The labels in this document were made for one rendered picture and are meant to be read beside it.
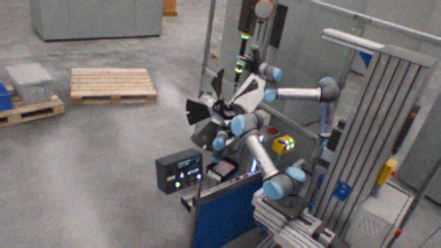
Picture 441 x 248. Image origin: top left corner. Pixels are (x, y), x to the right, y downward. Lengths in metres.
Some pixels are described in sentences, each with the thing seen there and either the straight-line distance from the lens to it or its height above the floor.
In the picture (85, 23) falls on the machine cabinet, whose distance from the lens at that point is 7.67.
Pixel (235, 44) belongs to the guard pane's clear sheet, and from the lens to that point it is 3.51.
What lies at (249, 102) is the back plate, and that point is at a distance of 2.82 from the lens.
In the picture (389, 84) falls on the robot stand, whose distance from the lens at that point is 1.78.
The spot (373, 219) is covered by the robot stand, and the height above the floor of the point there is 1.19.
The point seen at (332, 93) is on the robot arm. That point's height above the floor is 1.63.
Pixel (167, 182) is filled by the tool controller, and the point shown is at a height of 1.15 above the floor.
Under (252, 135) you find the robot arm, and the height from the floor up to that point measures 1.41.
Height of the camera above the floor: 2.39
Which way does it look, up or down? 30 degrees down
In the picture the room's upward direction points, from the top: 10 degrees clockwise
